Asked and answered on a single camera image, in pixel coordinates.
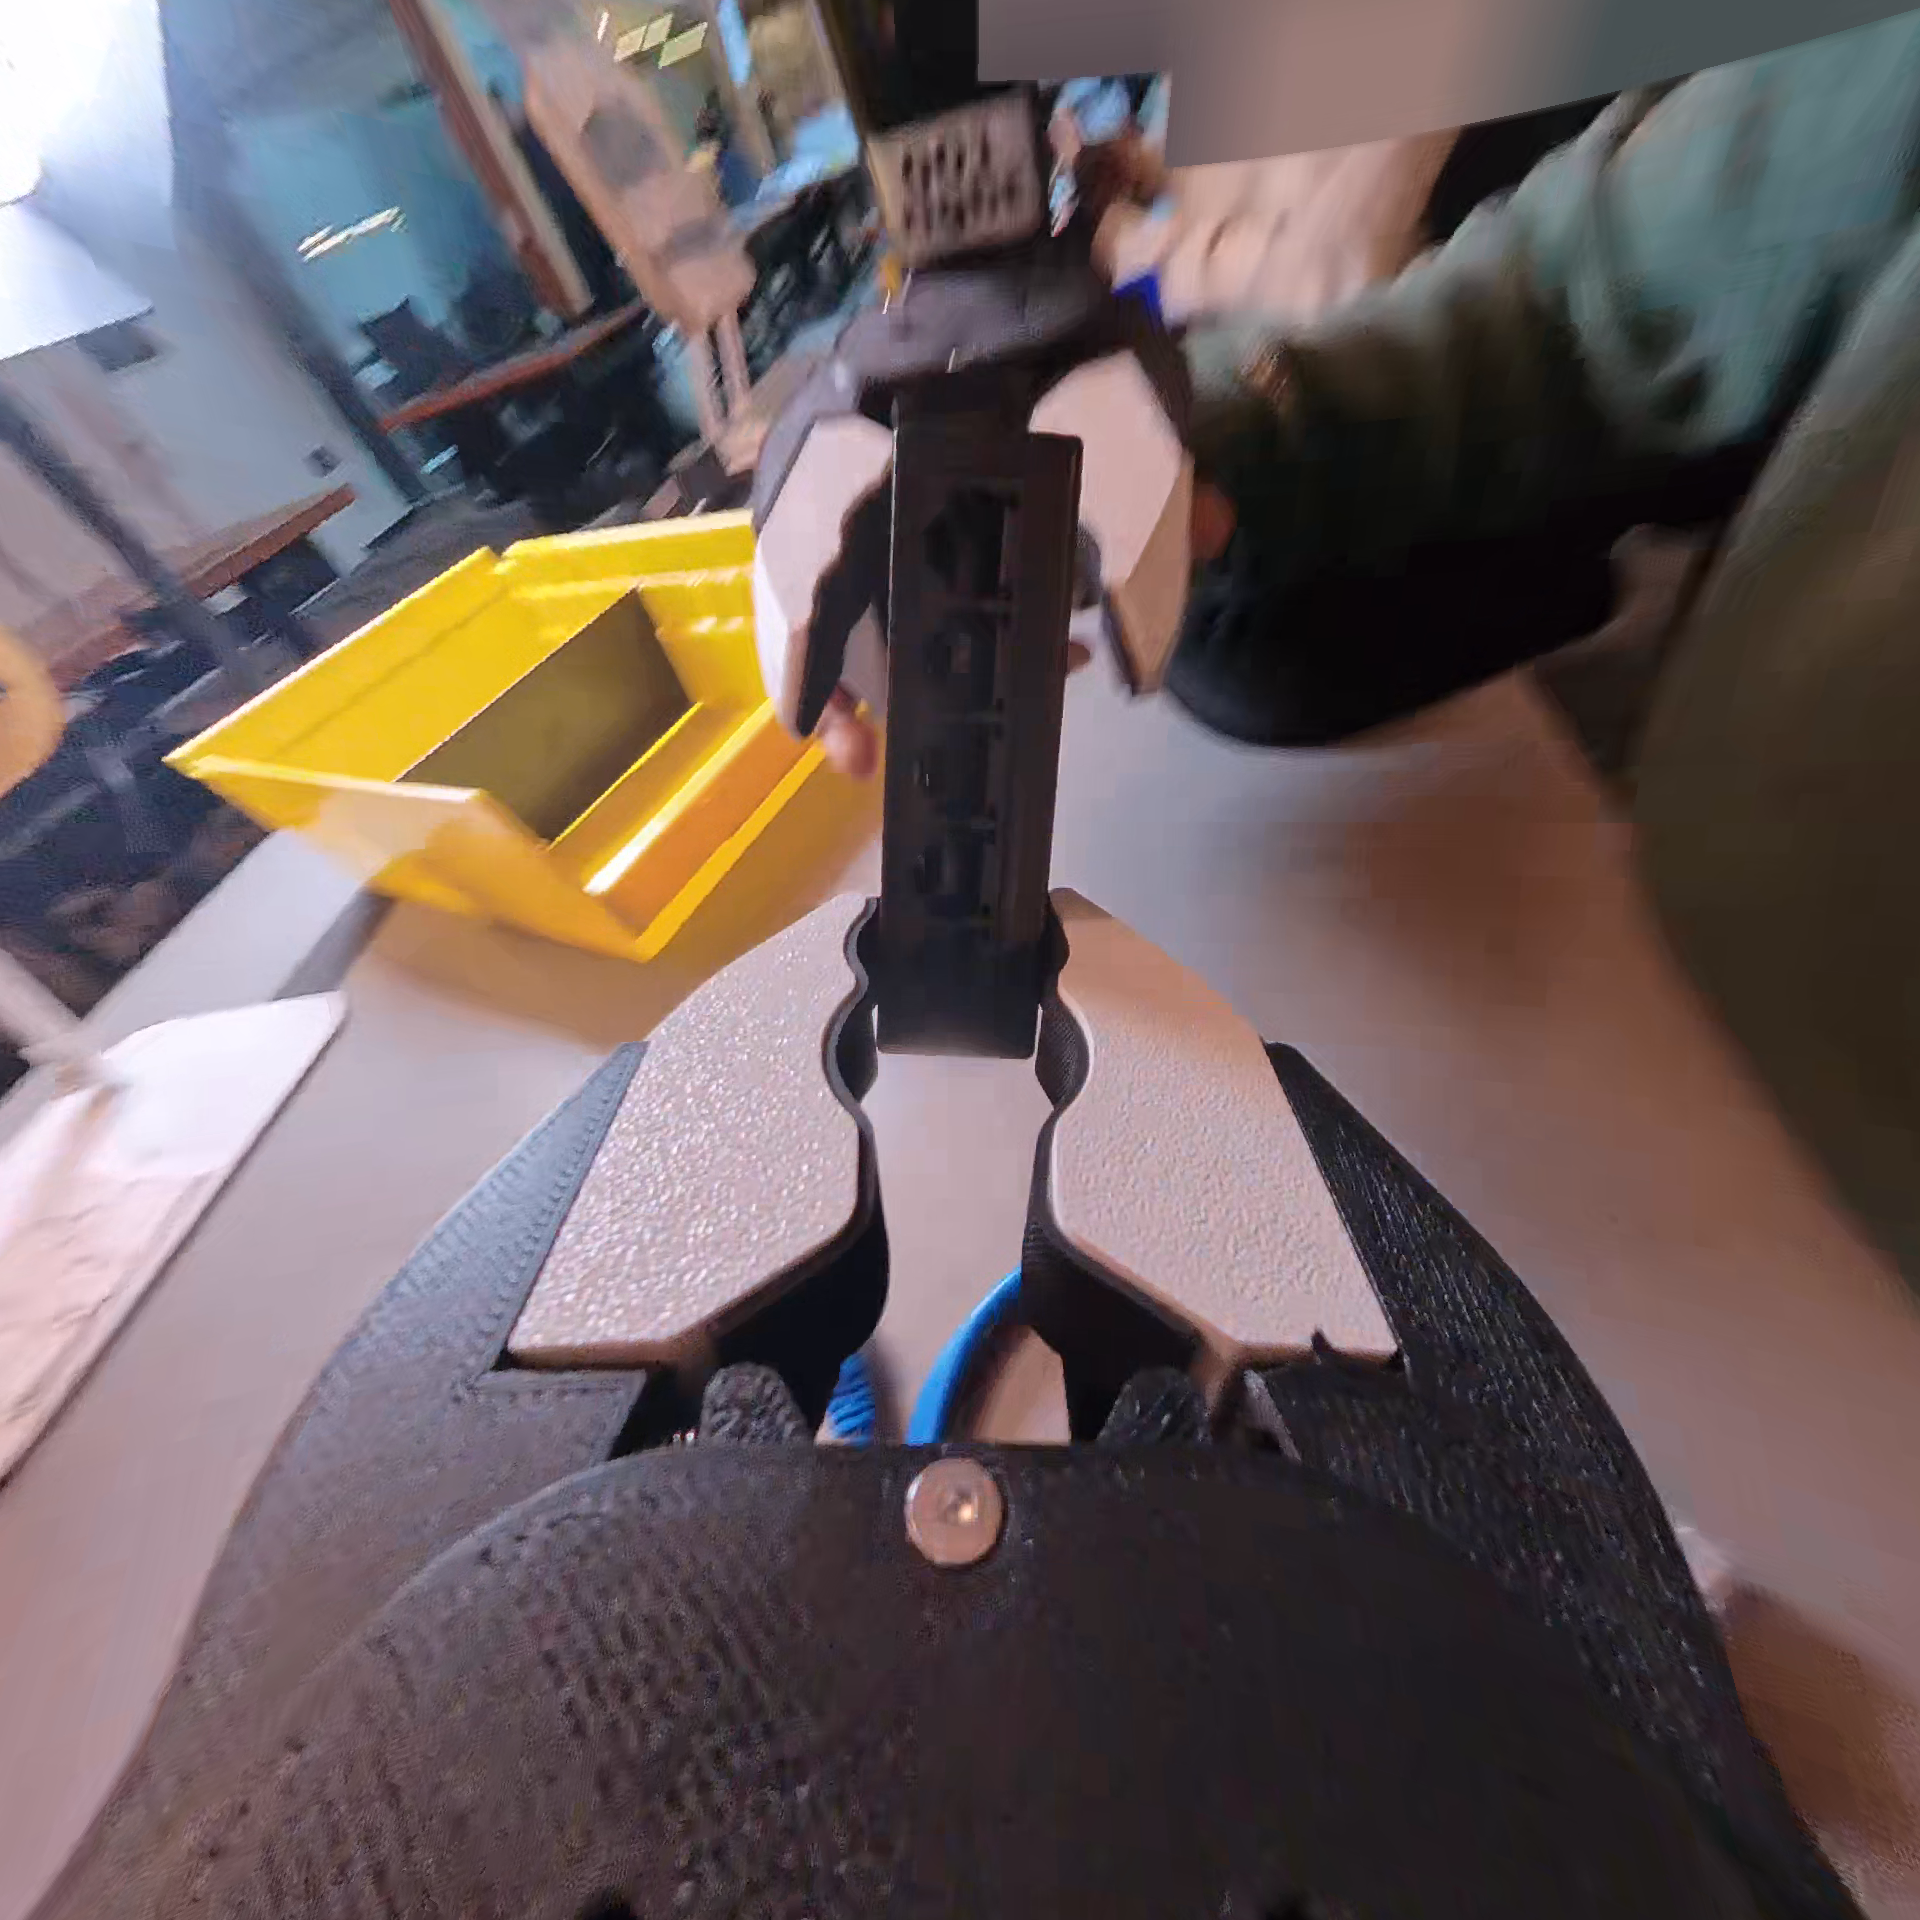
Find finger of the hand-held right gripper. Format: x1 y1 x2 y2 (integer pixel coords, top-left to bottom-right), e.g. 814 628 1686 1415
1030 348 1199 693
749 412 897 739

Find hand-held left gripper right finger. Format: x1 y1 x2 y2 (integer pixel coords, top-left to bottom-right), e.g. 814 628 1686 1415
1029 886 1404 1380

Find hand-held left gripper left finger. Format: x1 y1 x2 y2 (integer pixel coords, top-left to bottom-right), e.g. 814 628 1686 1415
506 898 890 1373

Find black network switch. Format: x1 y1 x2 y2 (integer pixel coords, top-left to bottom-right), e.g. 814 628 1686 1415
873 426 1084 1060

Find blue ethernet cable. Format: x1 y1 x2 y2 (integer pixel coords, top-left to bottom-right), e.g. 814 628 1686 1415
823 1262 1039 1448

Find person's right forearm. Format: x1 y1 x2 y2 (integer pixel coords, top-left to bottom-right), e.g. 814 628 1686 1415
1163 253 1807 752

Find wooden standing desk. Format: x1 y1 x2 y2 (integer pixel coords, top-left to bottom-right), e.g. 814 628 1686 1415
370 298 657 443
0 483 363 646

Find yellow plastic bin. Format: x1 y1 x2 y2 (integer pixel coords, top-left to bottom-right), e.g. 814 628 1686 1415
163 506 880 966

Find white flat sheet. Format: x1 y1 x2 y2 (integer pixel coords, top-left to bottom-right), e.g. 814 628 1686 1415
0 985 352 1485

